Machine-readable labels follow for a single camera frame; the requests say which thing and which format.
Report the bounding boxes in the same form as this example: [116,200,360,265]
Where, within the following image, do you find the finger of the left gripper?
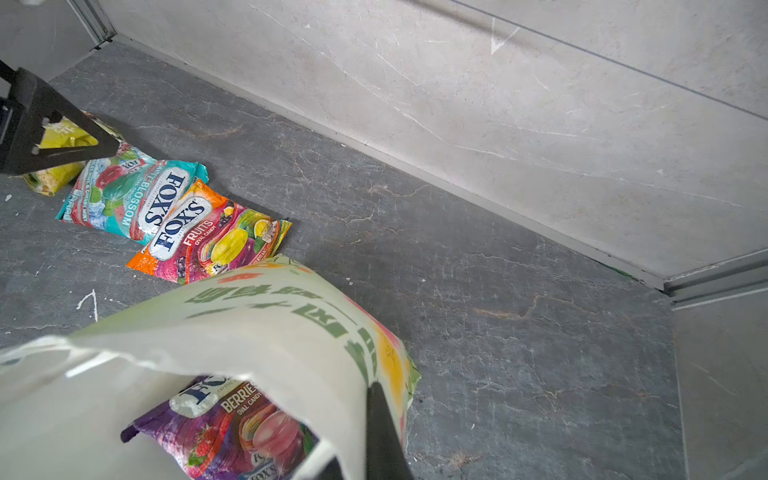
[0,59,121,176]

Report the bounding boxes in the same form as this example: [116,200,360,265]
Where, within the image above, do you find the green Fox's mint candy bag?
[57,142,209,245]

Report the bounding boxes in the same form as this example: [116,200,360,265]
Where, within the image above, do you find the pink Fox's fruit candy bag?
[127,180,292,285]

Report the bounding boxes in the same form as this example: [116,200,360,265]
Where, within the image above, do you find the yellow chips snack bag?
[23,113,124,197]

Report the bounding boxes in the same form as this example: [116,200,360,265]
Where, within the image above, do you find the white printed paper bag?
[1,256,420,479]

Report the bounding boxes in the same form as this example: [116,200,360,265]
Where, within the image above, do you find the purple Fox's berries candy bag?
[120,375,317,479]

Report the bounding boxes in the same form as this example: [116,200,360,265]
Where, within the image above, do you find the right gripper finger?
[366,382,414,480]

